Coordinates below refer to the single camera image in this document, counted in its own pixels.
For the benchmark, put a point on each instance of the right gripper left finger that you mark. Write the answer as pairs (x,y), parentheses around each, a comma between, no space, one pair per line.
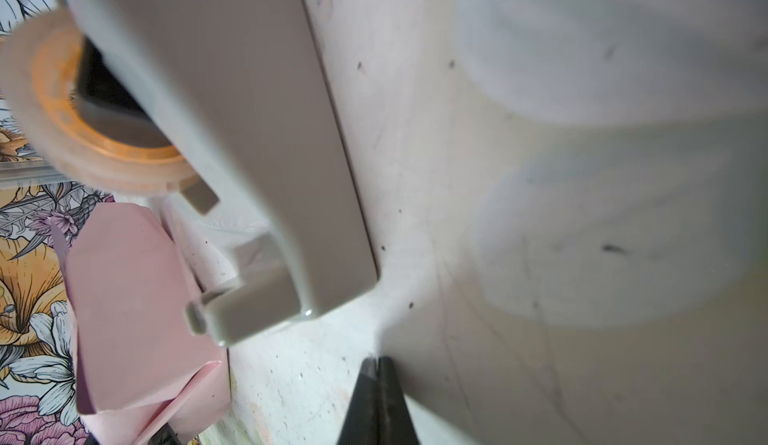
(360,426)

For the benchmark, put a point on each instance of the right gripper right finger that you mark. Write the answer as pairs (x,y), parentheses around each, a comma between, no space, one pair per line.
(395,426)

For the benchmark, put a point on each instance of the purple wrapping paper sheet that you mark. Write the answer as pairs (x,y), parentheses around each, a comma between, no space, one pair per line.
(137,365)

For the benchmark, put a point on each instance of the grey tape dispenser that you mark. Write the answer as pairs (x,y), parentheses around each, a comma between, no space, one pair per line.
(223,101)

